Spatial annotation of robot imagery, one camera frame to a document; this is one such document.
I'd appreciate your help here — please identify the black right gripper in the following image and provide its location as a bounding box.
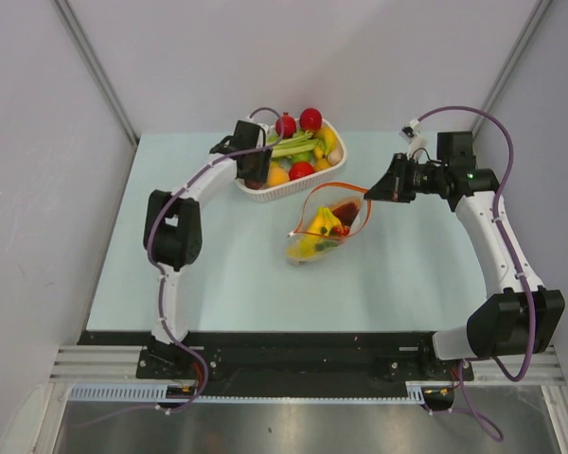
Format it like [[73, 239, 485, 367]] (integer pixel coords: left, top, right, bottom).
[[365, 153, 448, 204]]

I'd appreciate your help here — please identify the dark purple passion fruit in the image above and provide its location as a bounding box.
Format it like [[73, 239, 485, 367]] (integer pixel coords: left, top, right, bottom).
[[244, 180, 265, 190]]

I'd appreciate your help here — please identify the green white celery stalk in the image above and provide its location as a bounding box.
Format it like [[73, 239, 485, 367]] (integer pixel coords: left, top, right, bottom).
[[268, 131, 322, 159]]

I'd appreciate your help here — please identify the clear zip bag red zipper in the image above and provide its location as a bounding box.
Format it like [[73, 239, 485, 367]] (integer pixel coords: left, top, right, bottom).
[[285, 182, 372, 265]]

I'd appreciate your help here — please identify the wrinkled yellow lemon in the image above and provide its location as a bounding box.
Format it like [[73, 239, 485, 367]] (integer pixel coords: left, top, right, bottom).
[[314, 158, 331, 172]]

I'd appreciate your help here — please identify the yellow banana bunch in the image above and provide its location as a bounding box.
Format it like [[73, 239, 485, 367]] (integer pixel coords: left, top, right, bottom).
[[312, 127, 337, 160], [286, 206, 343, 262]]

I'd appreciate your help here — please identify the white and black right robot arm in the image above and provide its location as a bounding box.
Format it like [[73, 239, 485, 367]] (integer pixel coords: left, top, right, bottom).
[[364, 127, 565, 379]]

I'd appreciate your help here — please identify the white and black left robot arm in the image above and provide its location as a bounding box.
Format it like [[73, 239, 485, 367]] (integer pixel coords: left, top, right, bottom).
[[143, 118, 272, 345]]

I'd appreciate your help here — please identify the white perforated plastic basket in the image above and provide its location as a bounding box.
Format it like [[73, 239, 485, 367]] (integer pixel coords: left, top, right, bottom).
[[236, 118, 348, 202]]

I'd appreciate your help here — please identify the green lime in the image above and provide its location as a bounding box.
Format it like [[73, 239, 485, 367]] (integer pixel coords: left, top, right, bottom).
[[291, 151, 312, 165]]

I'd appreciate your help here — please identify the red pomegranate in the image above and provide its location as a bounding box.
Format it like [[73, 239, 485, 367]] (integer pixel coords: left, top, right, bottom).
[[275, 113, 296, 139]]

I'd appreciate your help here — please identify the white garlic bulb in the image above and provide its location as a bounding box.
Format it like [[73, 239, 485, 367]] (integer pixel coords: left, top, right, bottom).
[[328, 148, 343, 166]]

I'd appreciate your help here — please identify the red apple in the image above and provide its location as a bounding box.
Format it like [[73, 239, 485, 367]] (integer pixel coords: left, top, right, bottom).
[[298, 108, 323, 131]]

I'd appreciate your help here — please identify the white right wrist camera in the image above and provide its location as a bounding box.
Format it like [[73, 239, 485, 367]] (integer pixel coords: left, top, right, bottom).
[[399, 118, 427, 162]]

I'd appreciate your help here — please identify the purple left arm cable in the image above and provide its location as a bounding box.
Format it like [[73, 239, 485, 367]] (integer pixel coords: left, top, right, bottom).
[[144, 106, 283, 341]]

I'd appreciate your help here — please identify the right aluminium corner post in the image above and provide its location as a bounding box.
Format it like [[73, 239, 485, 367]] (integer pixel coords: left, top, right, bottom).
[[480, 0, 556, 114]]

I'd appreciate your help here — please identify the aluminium corner post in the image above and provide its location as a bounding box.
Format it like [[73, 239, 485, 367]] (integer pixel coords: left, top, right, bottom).
[[480, 0, 556, 114], [51, 0, 140, 149]]

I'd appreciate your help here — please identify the left aluminium corner post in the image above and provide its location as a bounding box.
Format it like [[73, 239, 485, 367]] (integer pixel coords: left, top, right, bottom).
[[51, 0, 140, 149]]

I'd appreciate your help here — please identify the white slotted cable duct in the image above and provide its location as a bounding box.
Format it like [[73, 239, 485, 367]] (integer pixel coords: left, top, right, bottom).
[[68, 383, 425, 406]]

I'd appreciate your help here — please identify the aluminium frame rail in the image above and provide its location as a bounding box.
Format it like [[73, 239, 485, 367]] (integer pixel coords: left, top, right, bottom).
[[49, 345, 566, 387]]

